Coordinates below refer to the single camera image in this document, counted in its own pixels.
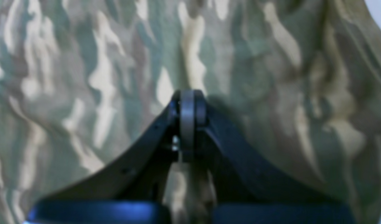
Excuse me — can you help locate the camouflage t-shirt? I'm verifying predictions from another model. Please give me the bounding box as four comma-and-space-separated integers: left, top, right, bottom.
0, 0, 381, 224

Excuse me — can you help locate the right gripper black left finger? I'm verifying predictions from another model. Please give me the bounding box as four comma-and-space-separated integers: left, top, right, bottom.
27, 91, 181, 224

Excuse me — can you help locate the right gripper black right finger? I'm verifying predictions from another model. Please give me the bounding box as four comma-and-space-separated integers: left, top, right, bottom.
187, 90, 356, 224

